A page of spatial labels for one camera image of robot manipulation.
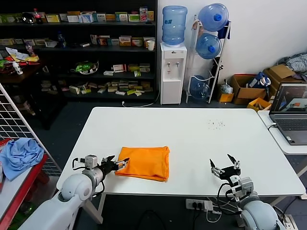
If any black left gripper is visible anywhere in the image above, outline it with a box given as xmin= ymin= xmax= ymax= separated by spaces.
xmin=97 ymin=155 xmax=130 ymax=175

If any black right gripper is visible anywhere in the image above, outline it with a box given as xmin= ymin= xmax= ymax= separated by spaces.
xmin=210 ymin=153 xmax=241 ymax=184

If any orange t-shirt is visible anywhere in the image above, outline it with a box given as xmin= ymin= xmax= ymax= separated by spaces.
xmin=114 ymin=145 xmax=171 ymax=183

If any grey blue clothes pile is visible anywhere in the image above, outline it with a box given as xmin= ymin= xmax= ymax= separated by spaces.
xmin=278 ymin=52 xmax=307 ymax=81

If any large white table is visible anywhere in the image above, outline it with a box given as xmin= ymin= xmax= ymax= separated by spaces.
xmin=56 ymin=106 xmax=307 ymax=225

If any white power strip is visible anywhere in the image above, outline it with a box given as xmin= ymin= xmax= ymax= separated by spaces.
xmin=186 ymin=198 xmax=213 ymax=212

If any small white side table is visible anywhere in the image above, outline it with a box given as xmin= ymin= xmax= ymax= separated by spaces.
xmin=257 ymin=109 xmax=307 ymax=155

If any yellow bin with parts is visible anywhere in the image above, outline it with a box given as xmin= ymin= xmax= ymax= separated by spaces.
xmin=246 ymin=97 xmax=272 ymax=112

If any small yellow plastic bin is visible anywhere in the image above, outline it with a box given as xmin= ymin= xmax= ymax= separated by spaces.
xmin=219 ymin=92 xmax=235 ymax=103

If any open brown cardboard box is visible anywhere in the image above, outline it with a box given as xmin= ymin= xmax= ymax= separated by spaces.
xmin=230 ymin=73 xmax=267 ymax=105

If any grey open laptop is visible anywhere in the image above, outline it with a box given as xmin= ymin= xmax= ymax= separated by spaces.
xmin=268 ymin=82 xmax=307 ymax=146

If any clear plastic bag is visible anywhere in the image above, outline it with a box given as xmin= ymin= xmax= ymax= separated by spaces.
xmin=219 ymin=79 xmax=233 ymax=94

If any white metal jug rack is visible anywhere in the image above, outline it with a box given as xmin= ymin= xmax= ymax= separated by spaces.
xmin=185 ymin=14 xmax=232 ymax=104

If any white floor socket strip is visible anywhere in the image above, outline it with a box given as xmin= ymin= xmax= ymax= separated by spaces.
xmin=282 ymin=214 xmax=298 ymax=230

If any red metal shelf rack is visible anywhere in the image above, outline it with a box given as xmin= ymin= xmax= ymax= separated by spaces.
xmin=0 ymin=138 xmax=62 ymax=230

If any blue shopping bag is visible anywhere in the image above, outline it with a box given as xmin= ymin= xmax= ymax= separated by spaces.
xmin=246 ymin=71 xmax=272 ymax=91

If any crumpled light blue cloth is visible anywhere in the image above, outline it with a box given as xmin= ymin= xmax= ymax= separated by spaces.
xmin=0 ymin=138 xmax=45 ymax=182

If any white water dispenser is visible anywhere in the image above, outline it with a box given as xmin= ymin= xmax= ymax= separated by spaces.
xmin=160 ymin=43 xmax=188 ymax=105

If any patterned bowl with greens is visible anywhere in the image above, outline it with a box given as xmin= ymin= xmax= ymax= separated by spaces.
xmin=70 ymin=59 xmax=100 ymax=75

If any green plastic bottle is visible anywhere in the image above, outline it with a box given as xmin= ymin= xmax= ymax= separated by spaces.
xmin=19 ymin=201 xmax=38 ymax=220

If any large stacked cardboard box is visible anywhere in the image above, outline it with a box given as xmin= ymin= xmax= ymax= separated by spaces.
xmin=262 ymin=64 xmax=305 ymax=96

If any black shelving unit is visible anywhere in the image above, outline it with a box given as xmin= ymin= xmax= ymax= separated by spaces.
xmin=0 ymin=0 xmax=158 ymax=101

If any white yellow red box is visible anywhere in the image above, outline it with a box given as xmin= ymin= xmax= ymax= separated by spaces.
xmin=118 ymin=35 xmax=132 ymax=47

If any dark wooden table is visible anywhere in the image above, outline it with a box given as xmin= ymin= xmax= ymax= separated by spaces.
xmin=0 ymin=61 xmax=68 ymax=130

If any white orange medicine box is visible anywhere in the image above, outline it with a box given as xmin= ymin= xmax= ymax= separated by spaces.
xmin=143 ymin=36 xmax=156 ymax=48

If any blue drink bottle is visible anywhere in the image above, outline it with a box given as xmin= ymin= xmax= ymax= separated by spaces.
xmin=57 ymin=31 xmax=67 ymax=48

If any dark blue hanging cloth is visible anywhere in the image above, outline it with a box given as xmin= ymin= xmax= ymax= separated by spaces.
xmin=217 ymin=23 xmax=232 ymax=40

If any tall pink patterned box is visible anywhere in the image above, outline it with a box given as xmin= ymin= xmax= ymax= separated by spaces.
xmin=139 ymin=7 xmax=148 ymax=23

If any labelled blue water jug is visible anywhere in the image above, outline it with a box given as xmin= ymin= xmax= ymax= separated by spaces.
xmin=161 ymin=6 xmax=188 ymax=47

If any cola bottle red cap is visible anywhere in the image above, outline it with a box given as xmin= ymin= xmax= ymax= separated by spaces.
xmin=32 ymin=8 xmax=43 ymax=24

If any shiny black bowl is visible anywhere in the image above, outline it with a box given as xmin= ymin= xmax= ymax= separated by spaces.
xmin=20 ymin=12 xmax=35 ymax=24

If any wide green medicine box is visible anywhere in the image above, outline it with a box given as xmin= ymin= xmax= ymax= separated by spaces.
xmin=0 ymin=13 xmax=21 ymax=24

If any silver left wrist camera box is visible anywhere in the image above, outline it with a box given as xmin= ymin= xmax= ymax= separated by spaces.
xmin=85 ymin=155 xmax=98 ymax=170

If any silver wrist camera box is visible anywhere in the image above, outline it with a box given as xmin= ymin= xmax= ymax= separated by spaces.
xmin=85 ymin=155 xmax=98 ymax=170
xmin=231 ymin=177 xmax=255 ymax=201

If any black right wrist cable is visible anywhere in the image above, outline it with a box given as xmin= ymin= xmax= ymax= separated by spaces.
xmin=217 ymin=182 xmax=240 ymax=214

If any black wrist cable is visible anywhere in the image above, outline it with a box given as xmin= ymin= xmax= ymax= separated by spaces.
xmin=217 ymin=182 xmax=240 ymax=214
xmin=71 ymin=157 xmax=87 ymax=171

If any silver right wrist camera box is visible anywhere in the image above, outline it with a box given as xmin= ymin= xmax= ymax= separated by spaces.
xmin=231 ymin=177 xmax=255 ymax=201

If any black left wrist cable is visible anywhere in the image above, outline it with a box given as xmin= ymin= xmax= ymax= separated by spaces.
xmin=71 ymin=157 xmax=87 ymax=171

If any white cable with plug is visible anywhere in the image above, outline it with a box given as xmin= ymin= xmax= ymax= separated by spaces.
xmin=121 ymin=90 xmax=161 ymax=108

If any black looped floor cable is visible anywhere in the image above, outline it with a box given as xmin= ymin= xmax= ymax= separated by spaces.
xmin=138 ymin=209 xmax=166 ymax=230

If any white wire grid panel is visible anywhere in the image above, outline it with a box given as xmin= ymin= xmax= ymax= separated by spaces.
xmin=0 ymin=83 xmax=62 ymax=178

